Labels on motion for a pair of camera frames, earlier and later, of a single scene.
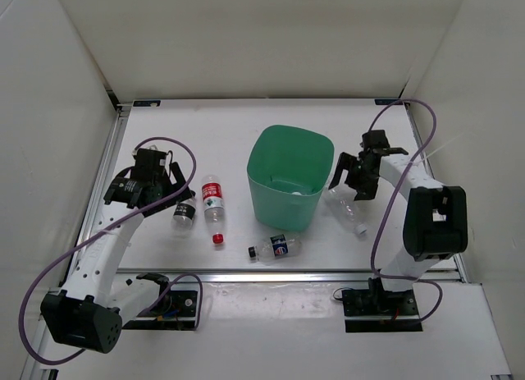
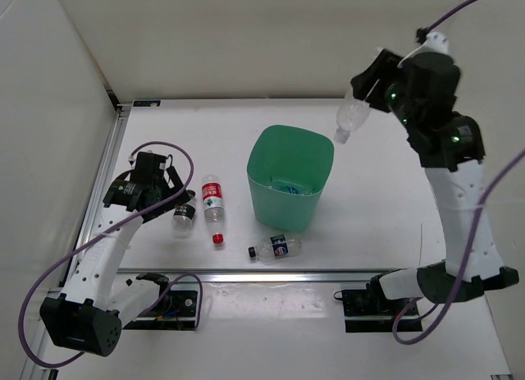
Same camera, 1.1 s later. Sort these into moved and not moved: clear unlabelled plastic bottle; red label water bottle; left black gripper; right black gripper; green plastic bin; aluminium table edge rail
Moved: clear unlabelled plastic bottle; right black gripper
Not moved: green plastic bin; aluminium table edge rail; red label water bottle; left black gripper
